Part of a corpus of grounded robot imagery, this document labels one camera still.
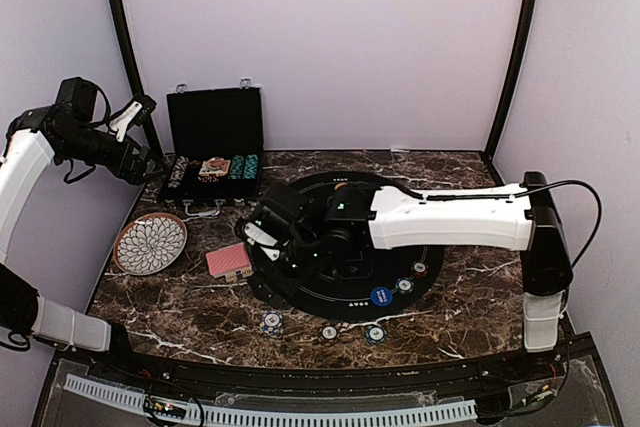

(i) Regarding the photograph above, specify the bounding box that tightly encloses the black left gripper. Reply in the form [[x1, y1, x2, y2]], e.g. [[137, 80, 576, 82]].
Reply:
[[59, 123, 169, 185]]

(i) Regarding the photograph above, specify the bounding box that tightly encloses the blue white chip stack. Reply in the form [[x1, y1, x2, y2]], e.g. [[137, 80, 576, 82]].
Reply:
[[259, 311, 284, 338]]

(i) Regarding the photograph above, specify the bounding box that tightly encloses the brown white chip stack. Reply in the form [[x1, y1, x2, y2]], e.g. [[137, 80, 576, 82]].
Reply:
[[320, 325, 339, 344]]

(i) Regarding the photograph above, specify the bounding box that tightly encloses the teal blue chip stack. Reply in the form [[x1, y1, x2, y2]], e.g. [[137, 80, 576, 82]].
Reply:
[[365, 325, 388, 345]]

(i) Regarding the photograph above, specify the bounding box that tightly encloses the red chip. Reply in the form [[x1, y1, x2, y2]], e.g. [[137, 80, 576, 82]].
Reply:
[[412, 262, 429, 278]]

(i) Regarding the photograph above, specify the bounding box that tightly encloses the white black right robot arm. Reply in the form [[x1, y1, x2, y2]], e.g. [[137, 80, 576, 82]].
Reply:
[[238, 171, 573, 381]]

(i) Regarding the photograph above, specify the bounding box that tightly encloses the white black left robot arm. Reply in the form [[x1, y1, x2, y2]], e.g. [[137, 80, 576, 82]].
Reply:
[[1, 96, 166, 383]]

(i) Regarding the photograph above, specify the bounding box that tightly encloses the blue tan chip row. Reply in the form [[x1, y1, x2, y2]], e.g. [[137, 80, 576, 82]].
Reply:
[[167, 156, 189, 189]]

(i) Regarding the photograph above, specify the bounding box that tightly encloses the red playing card deck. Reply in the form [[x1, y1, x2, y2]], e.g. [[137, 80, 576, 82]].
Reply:
[[206, 243, 254, 283]]

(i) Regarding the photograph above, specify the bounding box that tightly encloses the round black poker mat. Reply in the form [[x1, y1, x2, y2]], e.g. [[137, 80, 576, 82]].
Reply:
[[249, 171, 446, 322]]

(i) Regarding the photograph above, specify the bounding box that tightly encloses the red dice set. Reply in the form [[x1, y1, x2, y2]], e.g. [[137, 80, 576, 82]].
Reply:
[[199, 175, 219, 183]]

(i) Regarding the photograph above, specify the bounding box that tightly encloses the black poker chip case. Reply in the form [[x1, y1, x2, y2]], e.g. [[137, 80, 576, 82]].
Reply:
[[158, 86, 264, 207]]

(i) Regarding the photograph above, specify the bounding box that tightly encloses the boxed card deck in case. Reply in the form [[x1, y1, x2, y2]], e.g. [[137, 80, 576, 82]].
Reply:
[[199, 157, 231, 178]]

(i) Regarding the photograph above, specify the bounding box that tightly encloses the floral ceramic plate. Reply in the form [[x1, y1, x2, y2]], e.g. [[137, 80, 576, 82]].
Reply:
[[113, 212, 187, 276]]

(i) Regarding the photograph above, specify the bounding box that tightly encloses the teal chip row left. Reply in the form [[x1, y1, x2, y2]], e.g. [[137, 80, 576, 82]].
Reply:
[[228, 155, 245, 180]]

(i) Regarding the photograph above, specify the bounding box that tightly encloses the teal chip row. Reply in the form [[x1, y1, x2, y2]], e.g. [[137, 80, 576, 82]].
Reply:
[[242, 154, 260, 180], [228, 155, 245, 180]]

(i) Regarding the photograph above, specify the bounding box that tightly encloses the blue small blind button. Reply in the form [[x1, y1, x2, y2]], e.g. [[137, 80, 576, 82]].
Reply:
[[370, 287, 394, 307]]

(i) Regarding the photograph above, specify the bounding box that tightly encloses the teal chip row right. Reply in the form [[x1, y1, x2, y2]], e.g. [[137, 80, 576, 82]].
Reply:
[[242, 154, 260, 180]]

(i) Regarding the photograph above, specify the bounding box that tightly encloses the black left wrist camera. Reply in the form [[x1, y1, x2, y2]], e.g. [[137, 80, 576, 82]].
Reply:
[[56, 77, 98, 123]]

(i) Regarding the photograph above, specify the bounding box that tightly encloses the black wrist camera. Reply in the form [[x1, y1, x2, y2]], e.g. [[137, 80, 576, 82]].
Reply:
[[56, 77, 98, 123], [249, 182, 307, 243]]

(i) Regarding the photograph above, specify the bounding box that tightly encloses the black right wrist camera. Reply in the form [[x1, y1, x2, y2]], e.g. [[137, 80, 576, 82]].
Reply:
[[249, 182, 307, 243]]

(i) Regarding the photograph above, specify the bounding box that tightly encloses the black left frame post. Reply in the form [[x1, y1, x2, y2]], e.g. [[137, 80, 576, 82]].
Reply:
[[99, 0, 166, 168]]

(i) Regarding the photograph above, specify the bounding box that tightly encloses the white cable duct strip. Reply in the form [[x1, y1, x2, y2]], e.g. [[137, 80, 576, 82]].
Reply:
[[63, 374, 478, 426]]

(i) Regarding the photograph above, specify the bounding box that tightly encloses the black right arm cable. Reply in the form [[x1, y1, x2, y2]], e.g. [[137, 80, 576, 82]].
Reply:
[[407, 179, 603, 271]]

